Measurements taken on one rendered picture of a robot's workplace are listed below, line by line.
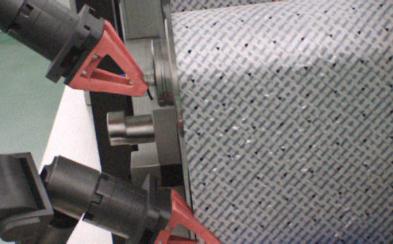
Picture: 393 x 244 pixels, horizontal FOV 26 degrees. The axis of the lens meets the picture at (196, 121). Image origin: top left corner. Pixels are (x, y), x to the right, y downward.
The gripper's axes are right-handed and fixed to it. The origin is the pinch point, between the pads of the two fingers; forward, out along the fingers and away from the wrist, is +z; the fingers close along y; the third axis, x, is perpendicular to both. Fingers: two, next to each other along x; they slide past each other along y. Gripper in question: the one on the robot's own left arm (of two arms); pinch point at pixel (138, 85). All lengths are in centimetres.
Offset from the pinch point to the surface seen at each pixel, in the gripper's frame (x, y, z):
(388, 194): 5.8, 4.1, 29.1
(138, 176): -10.3, -3.3, 6.8
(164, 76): 2.7, 1.3, 1.6
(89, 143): -37, -74, 11
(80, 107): -39, -97, 9
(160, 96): 0.4, 1.0, 2.5
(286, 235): -4.5, 4.1, 22.6
